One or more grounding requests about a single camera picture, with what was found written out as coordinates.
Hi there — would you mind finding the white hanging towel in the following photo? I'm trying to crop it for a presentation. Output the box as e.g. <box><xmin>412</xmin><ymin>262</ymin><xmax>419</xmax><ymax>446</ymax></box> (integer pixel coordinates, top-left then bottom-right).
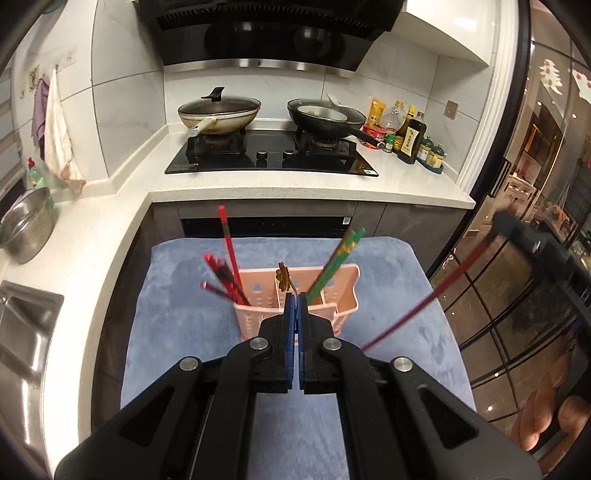
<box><xmin>43</xmin><ymin>68</ymin><xmax>88</xmax><ymax>191</ymax></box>

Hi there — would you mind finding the bright red chopstick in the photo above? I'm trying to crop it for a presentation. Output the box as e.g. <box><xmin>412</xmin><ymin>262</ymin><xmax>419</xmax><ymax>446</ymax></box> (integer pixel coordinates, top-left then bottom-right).
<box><xmin>204</xmin><ymin>253</ymin><xmax>252</xmax><ymax>306</ymax></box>

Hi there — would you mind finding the steel sink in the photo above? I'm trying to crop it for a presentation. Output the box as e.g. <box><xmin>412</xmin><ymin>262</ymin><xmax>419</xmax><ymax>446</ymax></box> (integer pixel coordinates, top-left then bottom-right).
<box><xmin>0</xmin><ymin>279</ymin><xmax>65</xmax><ymax>386</ymax></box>

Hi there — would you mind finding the dark red chopstick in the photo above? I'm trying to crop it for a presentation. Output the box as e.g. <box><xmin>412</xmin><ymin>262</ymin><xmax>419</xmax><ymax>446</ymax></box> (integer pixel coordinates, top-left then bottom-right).
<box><xmin>200</xmin><ymin>281</ymin><xmax>243</xmax><ymax>305</ymax></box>
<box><xmin>215</xmin><ymin>261</ymin><xmax>250</xmax><ymax>305</ymax></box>

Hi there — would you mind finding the steel colander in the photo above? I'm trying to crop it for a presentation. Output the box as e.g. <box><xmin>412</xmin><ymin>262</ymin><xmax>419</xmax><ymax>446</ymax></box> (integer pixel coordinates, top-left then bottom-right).
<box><xmin>0</xmin><ymin>186</ymin><xmax>56</xmax><ymax>265</ymax></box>

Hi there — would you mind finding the glass sliding door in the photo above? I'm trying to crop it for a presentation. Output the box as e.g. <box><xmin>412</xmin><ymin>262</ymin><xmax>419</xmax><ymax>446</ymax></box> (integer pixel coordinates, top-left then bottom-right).
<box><xmin>426</xmin><ymin>36</ymin><xmax>591</xmax><ymax>462</ymax></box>

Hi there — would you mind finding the white kitchen countertop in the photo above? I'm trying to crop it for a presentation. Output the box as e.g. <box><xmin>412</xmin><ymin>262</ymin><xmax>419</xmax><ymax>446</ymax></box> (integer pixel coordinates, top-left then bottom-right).
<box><xmin>0</xmin><ymin>124</ymin><xmax>476</xmax><ymax>480</ymax></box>

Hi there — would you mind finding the blue fleece mat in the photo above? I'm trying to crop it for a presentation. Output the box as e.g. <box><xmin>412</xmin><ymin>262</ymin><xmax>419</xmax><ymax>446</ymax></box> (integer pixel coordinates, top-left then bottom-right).
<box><xmin>120</xmin><ymin>236</ymin><xmax>477</xmax><ymax>480</ymax></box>

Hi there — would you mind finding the green condiment jar set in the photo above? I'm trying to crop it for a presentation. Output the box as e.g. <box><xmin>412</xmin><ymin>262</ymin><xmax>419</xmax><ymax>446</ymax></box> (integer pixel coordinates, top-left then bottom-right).
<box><xmin>417</xmin><ymin>136</ymin><xmax>447</xmax><ymax>175</ymax></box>

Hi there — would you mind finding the gold flower spoon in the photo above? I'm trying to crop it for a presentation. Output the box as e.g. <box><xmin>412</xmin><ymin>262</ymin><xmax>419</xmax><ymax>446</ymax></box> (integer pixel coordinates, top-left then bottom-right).
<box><xmin>275</xmin><ymin>261</ymin><xmax>299</xmax><ymax>296</ymax></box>

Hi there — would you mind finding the purple hanging cloth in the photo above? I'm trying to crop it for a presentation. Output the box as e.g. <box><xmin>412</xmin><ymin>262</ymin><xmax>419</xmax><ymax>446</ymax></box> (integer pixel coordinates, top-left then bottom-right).
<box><xmin>31</xmin><ymin>78</ymin><xmax>50</xmax><ymax>149</ymax></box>

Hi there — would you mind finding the black gas stove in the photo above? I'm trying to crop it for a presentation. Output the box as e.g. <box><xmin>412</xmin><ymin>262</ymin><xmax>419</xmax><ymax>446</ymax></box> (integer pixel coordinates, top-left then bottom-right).
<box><xmin>164</xmin><ymin>128</ymin><xmax>380</xmax><ymax>178</ymax></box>

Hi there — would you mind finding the green chopstick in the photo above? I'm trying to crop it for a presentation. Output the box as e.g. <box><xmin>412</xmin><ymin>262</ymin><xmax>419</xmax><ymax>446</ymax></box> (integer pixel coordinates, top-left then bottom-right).
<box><xmin>308</xmin><ymin>226</ymin><xmax>367</xmax><ymax>306</ymax></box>
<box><xmin>307</xmin><ymin>228</ymin><xmax>362</xmax><ymax>304</ymax></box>

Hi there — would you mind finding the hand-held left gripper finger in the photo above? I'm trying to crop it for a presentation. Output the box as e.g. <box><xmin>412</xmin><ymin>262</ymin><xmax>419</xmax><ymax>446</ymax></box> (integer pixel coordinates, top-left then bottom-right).
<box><xmin>54</xmin><ymin>292</ymin><xmax>297</xmax><ymax>480</ymax></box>
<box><xmin>297</xmin><ymin>292</ymin><xmax>541</xmax><ymax>480</ymax></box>

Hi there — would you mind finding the person's right hand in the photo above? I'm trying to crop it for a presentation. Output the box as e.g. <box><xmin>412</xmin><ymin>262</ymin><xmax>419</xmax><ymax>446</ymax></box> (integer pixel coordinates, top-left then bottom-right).
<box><xmin>510</xmin><ymin>354</ymin><xmax>591</xmax><ymax>459</ymax></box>

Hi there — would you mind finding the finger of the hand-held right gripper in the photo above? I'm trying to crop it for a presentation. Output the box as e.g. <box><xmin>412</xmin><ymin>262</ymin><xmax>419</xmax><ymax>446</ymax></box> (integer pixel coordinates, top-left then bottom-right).
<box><xmin>492</xmin><ymin>209</ymin><xmax>583</xmax><ymax>283</ymax></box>

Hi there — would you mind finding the red patterned chopstick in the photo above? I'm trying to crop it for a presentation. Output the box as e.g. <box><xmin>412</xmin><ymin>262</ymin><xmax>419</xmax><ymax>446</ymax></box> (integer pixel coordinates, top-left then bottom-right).
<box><xmin>217</xmin><ymin>205</ymin><xmax>243</xmax><ymax>298</ymax></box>

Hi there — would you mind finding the maroon chopstick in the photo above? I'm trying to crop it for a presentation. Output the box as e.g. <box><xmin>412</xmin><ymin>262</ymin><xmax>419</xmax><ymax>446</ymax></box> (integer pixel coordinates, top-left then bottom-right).
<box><xmin>361</xmin><ymin>239</ymin><xmax>491</xmax><ymax>351</ymax></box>

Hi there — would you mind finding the white tree window decal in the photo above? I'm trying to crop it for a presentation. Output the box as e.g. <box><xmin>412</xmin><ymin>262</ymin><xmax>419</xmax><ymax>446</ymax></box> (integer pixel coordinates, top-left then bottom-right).
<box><xmin>571</xmin><ymin>68</ymin><xmax>591</xmax><ymax>101</ymax></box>
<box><xmin>539</xmin><ymin>58</ymin><xmax>565</xmax><ymax>96</ymax></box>

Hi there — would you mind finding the black range hood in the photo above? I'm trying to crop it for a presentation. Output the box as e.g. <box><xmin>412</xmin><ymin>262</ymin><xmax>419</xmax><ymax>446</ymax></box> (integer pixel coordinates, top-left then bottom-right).
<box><xmin>137</xmin><ymin>0</ymin><xmax>408</xmax><ymax>75</ymax></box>

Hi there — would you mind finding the white spatula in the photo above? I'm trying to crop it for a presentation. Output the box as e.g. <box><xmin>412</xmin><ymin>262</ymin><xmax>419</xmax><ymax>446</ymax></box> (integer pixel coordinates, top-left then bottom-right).
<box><xmin>325</xmin><ymin>93</ymin><xmax>348</xmax><ymax>121</ymax></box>

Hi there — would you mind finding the red instant noodle cup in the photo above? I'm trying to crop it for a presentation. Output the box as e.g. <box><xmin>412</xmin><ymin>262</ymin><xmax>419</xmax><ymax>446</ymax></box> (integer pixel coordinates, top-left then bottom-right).
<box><xmin>361</xmin><ymin>123</ymin><xmax>389</xmax><ymax>149</ymax></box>

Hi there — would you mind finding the built-in dark oven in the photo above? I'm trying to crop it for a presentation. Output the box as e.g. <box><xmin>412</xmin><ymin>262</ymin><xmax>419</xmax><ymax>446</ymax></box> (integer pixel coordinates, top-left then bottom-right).
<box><xmin>179</xmin><ymin>215</ymin><xmax>355</xmax><ymax>239</ymax></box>

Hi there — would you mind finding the green dish soap bottle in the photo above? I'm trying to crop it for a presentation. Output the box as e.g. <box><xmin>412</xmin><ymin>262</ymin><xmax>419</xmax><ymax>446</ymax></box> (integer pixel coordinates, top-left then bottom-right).
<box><xmin>26</xmin><ymin>157</ymin><xmax>55</xmax><ymax>209</ymax></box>

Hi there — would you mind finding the dark soy sauce bottle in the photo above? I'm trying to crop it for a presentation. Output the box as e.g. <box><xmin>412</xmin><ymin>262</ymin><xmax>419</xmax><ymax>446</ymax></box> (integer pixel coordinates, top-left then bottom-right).
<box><xmin>396</xmin><ymin>111</ymin><xmax>428</xmax><ymax>165</ymax></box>

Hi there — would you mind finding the wok with glass lid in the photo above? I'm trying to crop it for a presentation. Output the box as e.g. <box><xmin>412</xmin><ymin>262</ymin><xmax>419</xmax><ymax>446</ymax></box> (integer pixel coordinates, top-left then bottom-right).
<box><xmin>178</xmin><ymin>86</ymin><xmax>262</xmax><ymax>138</ymax></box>

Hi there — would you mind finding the black frying pan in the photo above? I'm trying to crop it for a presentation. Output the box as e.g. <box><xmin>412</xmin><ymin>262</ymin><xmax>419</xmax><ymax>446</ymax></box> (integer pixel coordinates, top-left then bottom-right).
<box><xmin>287</xmin><ymin>98</ymin><xmax>387</xmax><ymax>151</ymax></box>

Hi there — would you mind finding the clear oil bottle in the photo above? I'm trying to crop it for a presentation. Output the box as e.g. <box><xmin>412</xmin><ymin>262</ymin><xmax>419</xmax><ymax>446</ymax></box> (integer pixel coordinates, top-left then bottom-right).
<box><xmin>382</xmin><ymin>101</ymin><xmax>407</xmax><ymax>136</ymax></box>

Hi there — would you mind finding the pink perforated utensil holder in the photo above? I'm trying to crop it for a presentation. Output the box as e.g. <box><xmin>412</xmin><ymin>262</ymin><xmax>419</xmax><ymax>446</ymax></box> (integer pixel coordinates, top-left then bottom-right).
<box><xmin>232</xmin><ymin>263</ymin><xmax>360</xmax><ymax>341</ymax></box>

